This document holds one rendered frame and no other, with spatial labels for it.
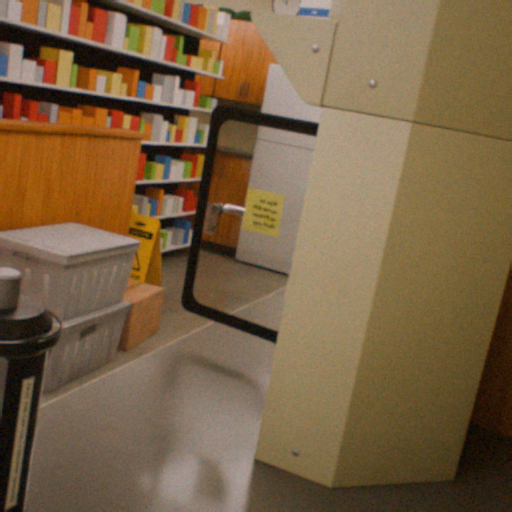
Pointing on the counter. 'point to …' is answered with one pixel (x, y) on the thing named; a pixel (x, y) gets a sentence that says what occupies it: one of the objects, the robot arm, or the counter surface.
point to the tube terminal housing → (397, 247)
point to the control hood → (300, 50)
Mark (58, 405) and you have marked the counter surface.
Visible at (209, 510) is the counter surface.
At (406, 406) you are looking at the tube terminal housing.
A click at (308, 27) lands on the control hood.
